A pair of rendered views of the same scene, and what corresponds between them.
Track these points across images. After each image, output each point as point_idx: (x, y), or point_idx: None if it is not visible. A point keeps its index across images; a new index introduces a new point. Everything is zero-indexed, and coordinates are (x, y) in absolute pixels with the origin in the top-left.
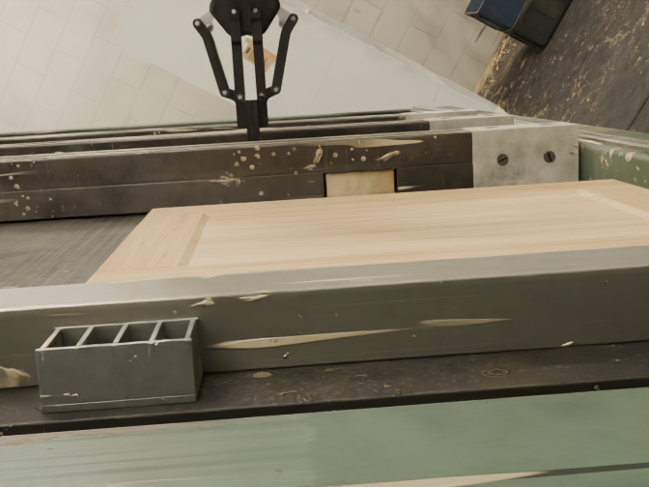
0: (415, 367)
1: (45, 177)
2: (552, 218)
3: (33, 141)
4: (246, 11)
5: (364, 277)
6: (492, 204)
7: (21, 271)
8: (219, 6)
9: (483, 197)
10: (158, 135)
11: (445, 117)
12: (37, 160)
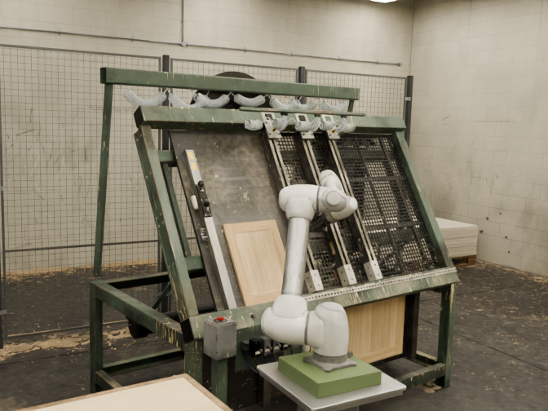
0: (209, 259)
1: None
2: (263, 280)
3: (338, 173)
4: (322, 221)
5: (216, 253)
6: (276, 273)
7: (243, 209)
8: (321, 215)
9: (282, 272)
10: None
11: (351, 269)
12: None
